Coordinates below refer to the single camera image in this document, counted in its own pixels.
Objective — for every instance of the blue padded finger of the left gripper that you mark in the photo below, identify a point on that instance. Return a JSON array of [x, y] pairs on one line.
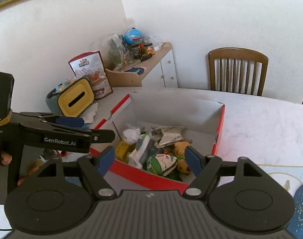
[[74, 122]]

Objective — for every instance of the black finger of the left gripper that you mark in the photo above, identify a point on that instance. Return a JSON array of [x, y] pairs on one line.
[[47, 135]]

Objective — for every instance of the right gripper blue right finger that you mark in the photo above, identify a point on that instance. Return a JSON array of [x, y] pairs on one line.
[[207, 171]]

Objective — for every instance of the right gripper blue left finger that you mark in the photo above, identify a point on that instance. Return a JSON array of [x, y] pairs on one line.
[[91, 171]]

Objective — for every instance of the yellow small box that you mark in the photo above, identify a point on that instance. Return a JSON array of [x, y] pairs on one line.
[[123, 150]]

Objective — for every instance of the yellow plush toy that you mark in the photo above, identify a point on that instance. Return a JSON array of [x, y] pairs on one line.
[[179, 153]]

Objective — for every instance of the green tassel pouch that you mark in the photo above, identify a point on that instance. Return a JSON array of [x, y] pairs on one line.
[[163, 165]]

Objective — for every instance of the shiny foil snack bag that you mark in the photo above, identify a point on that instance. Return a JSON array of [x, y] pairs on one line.
[[167, 136]]

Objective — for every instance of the left human hand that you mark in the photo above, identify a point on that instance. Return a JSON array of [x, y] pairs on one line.
[[5, 159]]

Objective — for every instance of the white crumpled tissue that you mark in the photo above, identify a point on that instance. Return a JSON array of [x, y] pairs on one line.
[[89, 114]]

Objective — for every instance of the yellow teal tissue box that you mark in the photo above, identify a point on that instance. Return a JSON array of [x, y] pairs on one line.
[[70, 99]]

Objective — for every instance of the red white snack bag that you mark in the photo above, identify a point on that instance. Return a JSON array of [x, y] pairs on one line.
[[90, 66]]

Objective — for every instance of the red white cardboard box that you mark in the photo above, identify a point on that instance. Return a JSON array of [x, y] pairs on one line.
[[151, 135]]

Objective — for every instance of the dark glass jar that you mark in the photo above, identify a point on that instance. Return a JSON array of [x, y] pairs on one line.
[[136, 51]]

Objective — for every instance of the white wooden side cabinet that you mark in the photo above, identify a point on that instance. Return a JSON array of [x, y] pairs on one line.
[[156, 72]]

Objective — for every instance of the wooden chair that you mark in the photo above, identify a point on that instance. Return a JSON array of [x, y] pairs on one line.
[[237, 70]]

